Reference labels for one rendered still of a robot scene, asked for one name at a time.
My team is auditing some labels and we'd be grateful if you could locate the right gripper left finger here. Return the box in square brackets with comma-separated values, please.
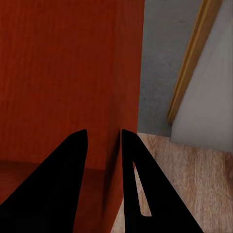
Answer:
[0, 129, 88, 233]

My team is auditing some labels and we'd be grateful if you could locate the storage box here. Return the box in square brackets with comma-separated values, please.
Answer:
[0, 0, 145, 233]

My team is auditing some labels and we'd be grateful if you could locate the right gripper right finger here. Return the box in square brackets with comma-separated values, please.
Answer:
[122, 129, 203, 233]

